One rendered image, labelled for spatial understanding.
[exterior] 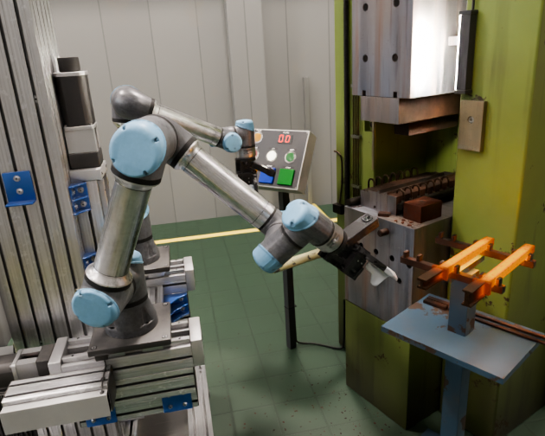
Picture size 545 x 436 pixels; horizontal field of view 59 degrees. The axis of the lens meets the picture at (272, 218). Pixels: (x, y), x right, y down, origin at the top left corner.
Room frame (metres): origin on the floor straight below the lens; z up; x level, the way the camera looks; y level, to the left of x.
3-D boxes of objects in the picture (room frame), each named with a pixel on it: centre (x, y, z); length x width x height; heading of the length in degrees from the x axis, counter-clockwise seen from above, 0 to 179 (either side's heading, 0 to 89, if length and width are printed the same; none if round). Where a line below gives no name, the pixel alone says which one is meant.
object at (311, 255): (2.12, -0.17, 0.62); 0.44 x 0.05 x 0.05; 123
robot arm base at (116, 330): (1.26, 0.43, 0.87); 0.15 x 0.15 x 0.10
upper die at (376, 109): (1.99, -0.61, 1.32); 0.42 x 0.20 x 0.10; 123
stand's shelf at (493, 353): (1.34, -0.58, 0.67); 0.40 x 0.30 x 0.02; 42
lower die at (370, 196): (1.99, -0.61, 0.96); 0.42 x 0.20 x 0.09; 123
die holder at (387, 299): (1.95, -0.64, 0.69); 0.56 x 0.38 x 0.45; 123
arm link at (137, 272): (1.25, 0.43, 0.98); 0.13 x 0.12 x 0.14; 174
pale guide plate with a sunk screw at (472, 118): (1.68, -0.71, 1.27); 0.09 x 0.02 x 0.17; 33
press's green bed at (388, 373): (1.95, -0.64, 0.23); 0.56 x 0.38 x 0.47; 123
